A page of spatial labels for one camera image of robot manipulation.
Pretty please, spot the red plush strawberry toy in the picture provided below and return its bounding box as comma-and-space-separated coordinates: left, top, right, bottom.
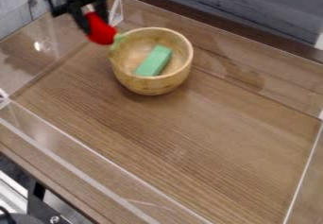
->
82, 11, 126, 53

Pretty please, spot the wooden bowl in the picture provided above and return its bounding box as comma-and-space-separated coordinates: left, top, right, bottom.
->
108, 27, 193, 95

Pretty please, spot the green rectangular block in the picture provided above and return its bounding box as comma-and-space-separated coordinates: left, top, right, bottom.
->
133, 45, 173, 77

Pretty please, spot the black table leg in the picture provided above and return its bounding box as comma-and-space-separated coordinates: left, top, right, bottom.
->
26, 180, 45, 215

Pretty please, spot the clear acrylic corner bracket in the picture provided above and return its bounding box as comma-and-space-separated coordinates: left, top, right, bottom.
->
106, 0, 124, 26

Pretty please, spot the clear acrylic tray wall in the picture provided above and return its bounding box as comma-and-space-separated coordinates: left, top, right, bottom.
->
0, 89, 212, 224

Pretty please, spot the black cable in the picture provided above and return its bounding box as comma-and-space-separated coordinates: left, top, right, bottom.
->
0, 204, 17, 224

